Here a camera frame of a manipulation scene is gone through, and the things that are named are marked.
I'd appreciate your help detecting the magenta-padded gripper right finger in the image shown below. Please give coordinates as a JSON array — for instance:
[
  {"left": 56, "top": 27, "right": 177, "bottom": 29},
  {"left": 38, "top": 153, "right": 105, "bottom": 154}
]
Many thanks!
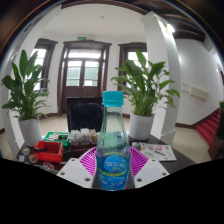
[{"left": 129, "top": 147, "right": 170, "bottom": 188}]

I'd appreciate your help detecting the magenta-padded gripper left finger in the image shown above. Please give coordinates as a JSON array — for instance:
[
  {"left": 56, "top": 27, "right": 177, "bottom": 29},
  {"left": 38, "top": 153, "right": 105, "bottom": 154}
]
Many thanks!
[{"left": 56, "top": 147, "right": 98, "bottom": 190}]

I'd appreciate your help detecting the clear blue-capped drink bottle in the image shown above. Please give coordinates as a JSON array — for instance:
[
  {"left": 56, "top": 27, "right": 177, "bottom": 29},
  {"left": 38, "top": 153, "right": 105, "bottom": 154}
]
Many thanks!
[{"left": 94, "top": 90, "right": 132, "bottom": 192}]

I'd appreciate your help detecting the grey round object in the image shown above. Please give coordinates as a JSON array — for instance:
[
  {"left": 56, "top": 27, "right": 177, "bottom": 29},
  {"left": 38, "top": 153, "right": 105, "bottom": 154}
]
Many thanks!
[{"left": 130, "top": 141, "right": 143, "bottom": 151}]

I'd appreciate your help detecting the white printed leaflet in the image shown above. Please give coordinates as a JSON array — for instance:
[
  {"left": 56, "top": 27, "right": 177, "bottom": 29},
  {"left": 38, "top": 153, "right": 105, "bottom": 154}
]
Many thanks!
[{"left": 138, "top": 142, "right": 178, "bottom": 163}]

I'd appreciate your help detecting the brown tray of white items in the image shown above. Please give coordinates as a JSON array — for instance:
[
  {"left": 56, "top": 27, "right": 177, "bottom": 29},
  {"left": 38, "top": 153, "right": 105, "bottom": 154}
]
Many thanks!
[{"left": 68, "top": 128, "right": 99, "bottom": 150}]

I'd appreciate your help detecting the green plant in white pot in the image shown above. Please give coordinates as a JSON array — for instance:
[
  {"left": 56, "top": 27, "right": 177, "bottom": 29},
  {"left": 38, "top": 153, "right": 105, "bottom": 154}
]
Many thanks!
[
  {"left": 0, "top": 49, "right": 51, "bottom": 148},
  {"left": 111, "top": 49, "right": 181, "bottom": 141}
]

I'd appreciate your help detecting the red plastic box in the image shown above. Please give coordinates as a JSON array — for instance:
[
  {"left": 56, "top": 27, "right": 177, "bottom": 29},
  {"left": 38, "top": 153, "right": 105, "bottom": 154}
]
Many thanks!
[{"left": 33, "top": 140, "right": 65, "bottom": 164}]

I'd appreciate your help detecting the green box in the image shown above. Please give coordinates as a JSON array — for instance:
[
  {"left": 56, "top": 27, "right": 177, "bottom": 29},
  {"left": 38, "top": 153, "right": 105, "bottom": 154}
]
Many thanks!
[{"left": 43, "top": 131, "right": 71, "bottom": 148}]

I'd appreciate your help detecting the black chair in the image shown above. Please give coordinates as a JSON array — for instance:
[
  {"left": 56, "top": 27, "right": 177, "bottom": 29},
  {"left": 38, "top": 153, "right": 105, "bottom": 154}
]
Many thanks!
[{"left": 65, "top": 96, "right": 104, "bottom": 133}]

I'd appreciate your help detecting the dark wooden double door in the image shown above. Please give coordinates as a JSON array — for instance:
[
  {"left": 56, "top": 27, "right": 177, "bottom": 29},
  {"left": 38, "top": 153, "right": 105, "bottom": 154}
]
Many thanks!
[{"left": 57, "top": 39, "right": 113, "bottom": 113}]

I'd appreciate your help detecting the red carpeted staircase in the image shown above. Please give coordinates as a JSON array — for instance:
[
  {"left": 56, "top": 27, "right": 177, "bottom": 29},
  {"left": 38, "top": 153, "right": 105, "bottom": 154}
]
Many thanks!
[{"left": 195, "top": 108, "right": 223, "bottom": 146}]

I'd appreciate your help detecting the dark wood framed window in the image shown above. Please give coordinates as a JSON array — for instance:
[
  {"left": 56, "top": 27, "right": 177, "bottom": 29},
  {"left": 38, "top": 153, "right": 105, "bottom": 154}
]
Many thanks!
[
  {"left": 31, "top": 38, "right": 58, "bottom": 91},
  {"left": 118, "top": 42, "right": 148, "bottom": 89}
]

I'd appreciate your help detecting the white wall radiator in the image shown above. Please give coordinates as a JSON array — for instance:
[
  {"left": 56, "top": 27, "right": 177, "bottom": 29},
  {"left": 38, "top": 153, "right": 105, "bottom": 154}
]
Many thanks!
[{"left": 188, "top": 83, "right": 211, "bottom": 100}]

